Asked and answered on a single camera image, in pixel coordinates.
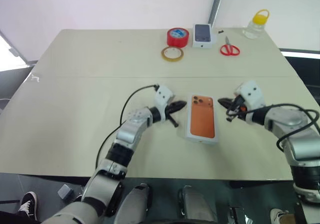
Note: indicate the red tape roll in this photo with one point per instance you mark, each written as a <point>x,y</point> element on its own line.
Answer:
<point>177,40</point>

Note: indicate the brown trouser leg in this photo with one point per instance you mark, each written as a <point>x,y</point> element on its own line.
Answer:
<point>287,219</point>

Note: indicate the yellowish clear tape roll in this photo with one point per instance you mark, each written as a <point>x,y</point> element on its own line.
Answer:
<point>165,57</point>

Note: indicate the grey window frame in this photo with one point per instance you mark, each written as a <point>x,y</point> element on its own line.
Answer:
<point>15,54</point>

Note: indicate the grey metal pole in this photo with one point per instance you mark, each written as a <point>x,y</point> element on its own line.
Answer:
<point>216,4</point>

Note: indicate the orange phone box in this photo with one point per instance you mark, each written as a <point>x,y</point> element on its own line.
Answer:
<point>202,121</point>

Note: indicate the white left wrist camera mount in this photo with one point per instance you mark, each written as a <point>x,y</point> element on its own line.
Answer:
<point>163,95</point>

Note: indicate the silver left robot leg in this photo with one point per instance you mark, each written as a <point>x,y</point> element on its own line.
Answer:
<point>132,206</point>

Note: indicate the silver robot leg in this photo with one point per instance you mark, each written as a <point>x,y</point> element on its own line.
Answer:
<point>195,206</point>
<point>132,206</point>

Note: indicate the small grey box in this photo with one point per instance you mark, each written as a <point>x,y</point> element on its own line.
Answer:
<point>65,191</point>

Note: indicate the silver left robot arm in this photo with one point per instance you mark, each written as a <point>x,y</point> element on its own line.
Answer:
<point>127,131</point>

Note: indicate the white tape scrap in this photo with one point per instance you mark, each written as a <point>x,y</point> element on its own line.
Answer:
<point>35,78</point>

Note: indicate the clear jar with yellow lid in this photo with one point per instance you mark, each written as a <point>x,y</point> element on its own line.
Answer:
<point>253,28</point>

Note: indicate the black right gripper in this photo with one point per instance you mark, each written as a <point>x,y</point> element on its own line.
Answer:
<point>238,108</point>

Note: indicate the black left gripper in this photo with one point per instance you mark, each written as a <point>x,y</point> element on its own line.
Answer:
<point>170,109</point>

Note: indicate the dark phone picture box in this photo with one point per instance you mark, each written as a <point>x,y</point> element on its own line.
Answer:
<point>203,35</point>

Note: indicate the silver right robot leg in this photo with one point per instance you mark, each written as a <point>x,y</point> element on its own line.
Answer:
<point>195,206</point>

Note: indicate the black and white sneaker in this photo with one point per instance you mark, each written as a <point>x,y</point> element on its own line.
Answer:
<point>28,205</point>

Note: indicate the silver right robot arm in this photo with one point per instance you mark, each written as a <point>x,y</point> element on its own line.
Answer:
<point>290,126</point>

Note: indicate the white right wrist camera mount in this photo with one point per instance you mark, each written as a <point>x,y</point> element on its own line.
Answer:
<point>252,95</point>

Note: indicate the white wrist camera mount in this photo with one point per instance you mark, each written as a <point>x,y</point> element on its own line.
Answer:
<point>252,95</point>
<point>163,95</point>

